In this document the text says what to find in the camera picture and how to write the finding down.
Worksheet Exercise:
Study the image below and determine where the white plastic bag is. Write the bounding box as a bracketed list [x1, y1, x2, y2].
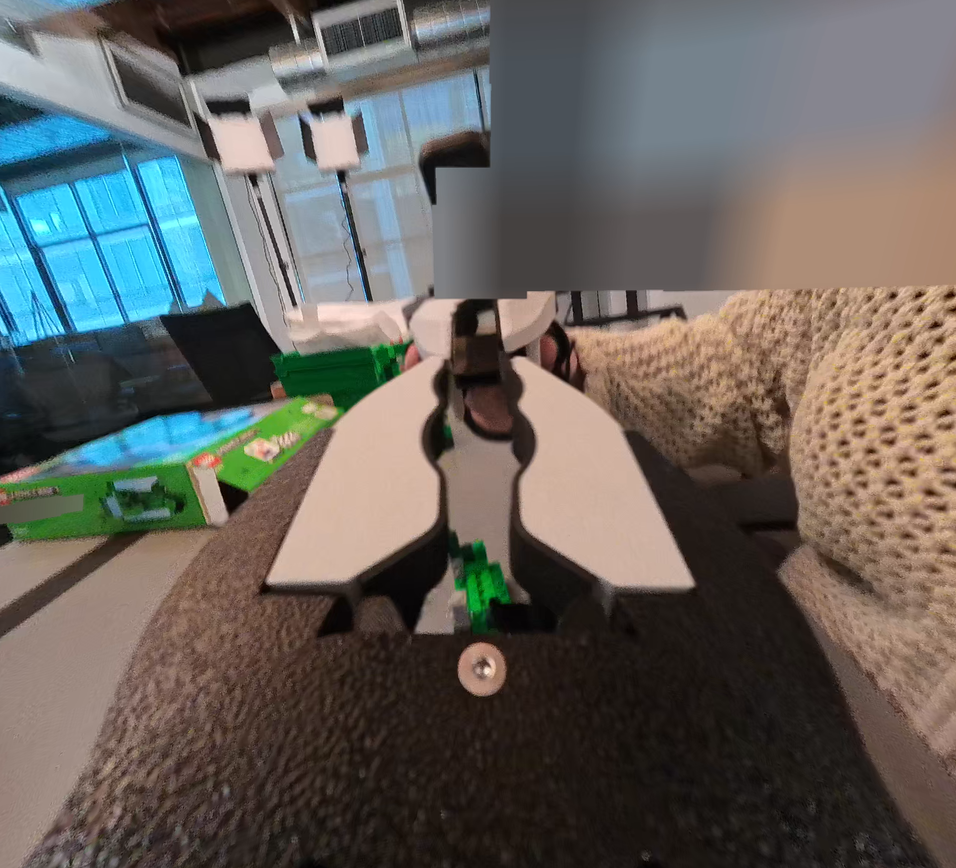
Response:
[286, 299, 410, 355]

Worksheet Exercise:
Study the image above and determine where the studio light panel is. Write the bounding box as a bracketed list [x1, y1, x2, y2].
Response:
[297, 98, 372, 173]
[196, 94, 283, 176]

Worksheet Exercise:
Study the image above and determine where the green lego assembly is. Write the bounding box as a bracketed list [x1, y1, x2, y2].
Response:
[446, 538, 555, 635]

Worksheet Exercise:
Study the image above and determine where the green lego set box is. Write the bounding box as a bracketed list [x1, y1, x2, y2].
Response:
[0, 395, 346, 543]

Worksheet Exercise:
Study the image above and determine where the silver air duct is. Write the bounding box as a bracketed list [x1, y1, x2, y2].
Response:
[267, 0, 491, 87]

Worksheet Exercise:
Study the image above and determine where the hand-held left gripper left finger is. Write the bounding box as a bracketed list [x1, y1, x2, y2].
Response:
[263, 356, 451, 600]

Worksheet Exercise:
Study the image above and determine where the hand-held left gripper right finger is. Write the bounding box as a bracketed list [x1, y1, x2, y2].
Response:
[508, 356, 699, 617]

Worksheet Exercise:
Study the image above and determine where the black lego piece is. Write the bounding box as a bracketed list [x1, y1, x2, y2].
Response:
[450, 299, 512, 393]

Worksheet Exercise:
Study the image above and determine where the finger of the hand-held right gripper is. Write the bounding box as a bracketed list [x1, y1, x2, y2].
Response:
[408, 298, 458, 361]
[491, 292, 559, 357]

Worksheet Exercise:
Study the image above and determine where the person's right hand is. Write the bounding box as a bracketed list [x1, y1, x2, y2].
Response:
[463, 325, 590, 438]

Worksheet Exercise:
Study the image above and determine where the white air vent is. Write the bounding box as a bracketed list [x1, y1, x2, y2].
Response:
[311, 0, 414, 60]

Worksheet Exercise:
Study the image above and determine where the large window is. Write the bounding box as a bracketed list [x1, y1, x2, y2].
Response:
[272, 69, 491, 303]
[0, 155, 229, 335]

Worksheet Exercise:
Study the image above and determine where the green storage bin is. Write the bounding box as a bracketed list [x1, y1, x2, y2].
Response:
[269, 340, 416, 411]

